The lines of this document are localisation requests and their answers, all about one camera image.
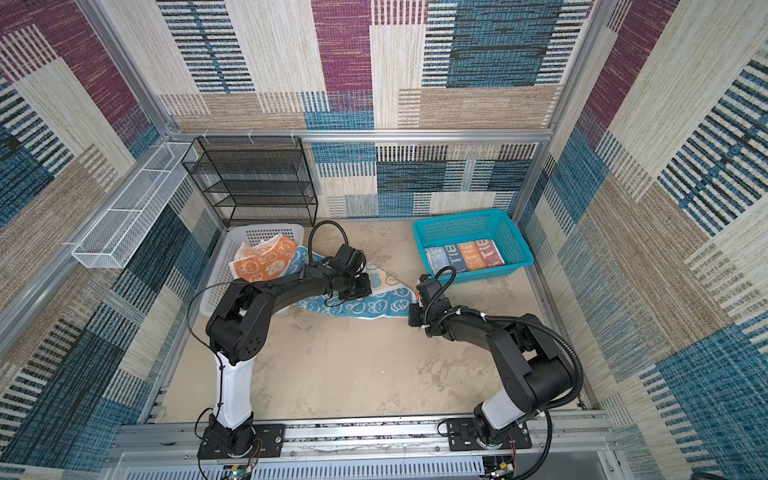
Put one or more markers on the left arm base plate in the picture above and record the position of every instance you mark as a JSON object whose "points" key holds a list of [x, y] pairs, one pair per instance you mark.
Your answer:
{"points": [[248, 442]]}

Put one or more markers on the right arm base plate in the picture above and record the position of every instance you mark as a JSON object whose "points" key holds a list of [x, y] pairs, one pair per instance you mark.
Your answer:
{"points": [[469, 434]]}

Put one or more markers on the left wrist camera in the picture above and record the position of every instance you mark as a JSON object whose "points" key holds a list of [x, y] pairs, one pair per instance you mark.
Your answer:
{"points": [[349, 261]]}

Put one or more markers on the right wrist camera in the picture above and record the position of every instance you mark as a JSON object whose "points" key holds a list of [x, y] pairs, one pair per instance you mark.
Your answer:
{"points": [[427, 288]]}

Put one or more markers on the white plastic laundry basket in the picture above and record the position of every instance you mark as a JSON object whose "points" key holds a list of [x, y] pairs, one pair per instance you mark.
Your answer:
{"points": [[252, 234]]}

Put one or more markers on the rabbit print striped towel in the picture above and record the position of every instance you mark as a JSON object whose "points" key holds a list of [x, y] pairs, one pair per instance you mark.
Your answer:
{"points": [[465, 257]]}

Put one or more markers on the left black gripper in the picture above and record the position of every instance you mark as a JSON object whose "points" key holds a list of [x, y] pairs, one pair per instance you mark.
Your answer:
{"points": [[365, 290]]}

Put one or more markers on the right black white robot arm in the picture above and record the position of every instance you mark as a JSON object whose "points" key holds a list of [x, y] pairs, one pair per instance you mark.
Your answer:
{"points": [[538, 368]]}

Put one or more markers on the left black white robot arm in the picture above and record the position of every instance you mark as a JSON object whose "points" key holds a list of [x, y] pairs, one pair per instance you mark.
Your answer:
{"points": [[238, 330]]}

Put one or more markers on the black wire shelf rack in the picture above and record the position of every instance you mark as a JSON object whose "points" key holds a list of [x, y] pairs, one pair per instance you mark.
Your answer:
{"points": [[251, 180]]}

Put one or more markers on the teal bicycle print towel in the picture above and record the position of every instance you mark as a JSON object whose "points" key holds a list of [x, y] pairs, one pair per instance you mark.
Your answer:
{"points": [[390, 298]]}

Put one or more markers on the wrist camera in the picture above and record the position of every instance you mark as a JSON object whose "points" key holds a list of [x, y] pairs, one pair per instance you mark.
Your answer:
{"points": [[427, 288], [349, 261]]}

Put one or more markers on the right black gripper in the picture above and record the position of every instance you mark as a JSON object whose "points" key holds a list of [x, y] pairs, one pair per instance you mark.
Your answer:
{"points": [[414, 319]]}

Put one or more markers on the orange bear print towel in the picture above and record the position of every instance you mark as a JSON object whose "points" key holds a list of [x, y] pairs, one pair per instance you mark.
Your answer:
{"points": [[265, 261]]}

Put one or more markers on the teal plastic basket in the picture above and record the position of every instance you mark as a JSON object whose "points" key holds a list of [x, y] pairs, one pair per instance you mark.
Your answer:
{"points": [[492, 224]]}

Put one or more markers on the white wire mesh tray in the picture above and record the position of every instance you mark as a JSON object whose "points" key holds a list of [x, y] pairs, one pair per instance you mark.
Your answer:
{"points": [[118, 232]]}

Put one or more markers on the aluminium mounting rail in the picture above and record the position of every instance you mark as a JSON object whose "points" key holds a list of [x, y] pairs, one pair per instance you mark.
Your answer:
{"points": [[367, 437]]}

